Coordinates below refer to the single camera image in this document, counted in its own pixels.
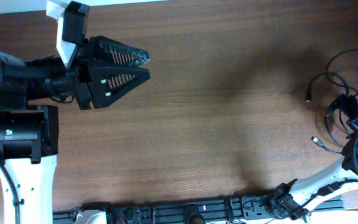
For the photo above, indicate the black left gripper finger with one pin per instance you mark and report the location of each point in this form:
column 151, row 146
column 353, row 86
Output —
column 110, row 83
column 108, row 50

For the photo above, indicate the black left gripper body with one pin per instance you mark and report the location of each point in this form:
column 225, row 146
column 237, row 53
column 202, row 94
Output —
column 76, row 84

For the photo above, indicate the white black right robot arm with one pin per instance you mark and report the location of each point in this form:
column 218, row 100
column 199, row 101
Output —
column 297, row 198

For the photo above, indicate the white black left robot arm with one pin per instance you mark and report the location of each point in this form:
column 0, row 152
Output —
column 29, row 132

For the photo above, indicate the black aluminium mounting rail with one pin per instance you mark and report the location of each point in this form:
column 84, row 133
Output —
column 227, row 210

